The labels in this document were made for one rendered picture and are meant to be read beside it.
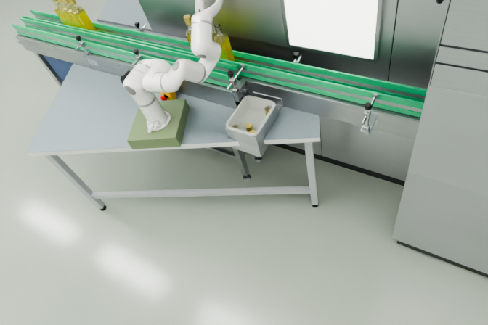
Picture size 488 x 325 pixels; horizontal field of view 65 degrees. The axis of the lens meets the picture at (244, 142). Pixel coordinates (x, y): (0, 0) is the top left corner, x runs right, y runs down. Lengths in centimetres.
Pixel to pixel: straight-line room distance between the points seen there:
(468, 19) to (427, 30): 52
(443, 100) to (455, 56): 18
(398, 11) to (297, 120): 65
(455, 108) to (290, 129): 77
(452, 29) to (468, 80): 18
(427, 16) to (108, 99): 170
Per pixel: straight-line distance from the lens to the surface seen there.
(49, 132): 242
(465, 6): 116
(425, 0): 161
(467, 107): 138
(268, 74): 186
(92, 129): 227
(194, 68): 160
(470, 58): 125
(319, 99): 179
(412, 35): 171
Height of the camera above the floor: 216
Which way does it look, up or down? 50 degrees down
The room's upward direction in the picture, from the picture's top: 18 degrees counter-clockwise
